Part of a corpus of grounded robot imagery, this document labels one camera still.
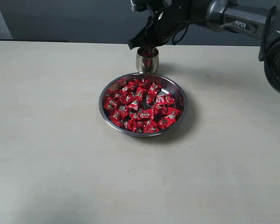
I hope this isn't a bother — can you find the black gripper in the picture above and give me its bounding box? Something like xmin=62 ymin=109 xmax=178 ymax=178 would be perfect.
xmin=128 ymin=0 xmax=191 ymax=49

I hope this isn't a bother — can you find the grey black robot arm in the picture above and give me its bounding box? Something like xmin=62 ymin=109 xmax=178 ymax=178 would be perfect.
xmin=128 ymin=0 xmax=280 ymax=93

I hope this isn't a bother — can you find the small stainless steel cup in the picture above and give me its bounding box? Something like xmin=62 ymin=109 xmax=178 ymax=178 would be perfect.
xmin=136 ymin=47 xmax=159 ymax=73

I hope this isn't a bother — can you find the round stainless steel plate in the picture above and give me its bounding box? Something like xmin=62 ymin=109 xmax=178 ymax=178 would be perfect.
xmin=99 ymin=72 xmax=188 ymax=137

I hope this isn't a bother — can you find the red wrapped candy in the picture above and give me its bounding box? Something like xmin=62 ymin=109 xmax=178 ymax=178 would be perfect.
xmin=147 ymin=82 xmax=162 ymax=94
xmin=165 ymin=94 xmax=175 ymax=106
xmin=157 ymin=117 xmax=175 ymax=129
xmin=144 ymin=123 xmax=159 ymax=133
xmin=109 ymin=110 xmax=126 ymax=123
xmin=129 ymin=108 xmax=154 ymax=120
xmin=104 ymin=97 xmax=119 ymax=112
xmin=165 ymin=107 xmax=180 ymax=123

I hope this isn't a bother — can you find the black cable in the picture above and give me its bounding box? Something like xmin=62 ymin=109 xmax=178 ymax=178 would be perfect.
xmin=171 ymin=20 xmax=213 ymax=45

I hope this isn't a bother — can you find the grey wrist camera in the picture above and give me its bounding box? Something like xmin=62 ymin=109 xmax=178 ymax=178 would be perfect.
xmin=130 ymin=0 xmax=148 ymax=12

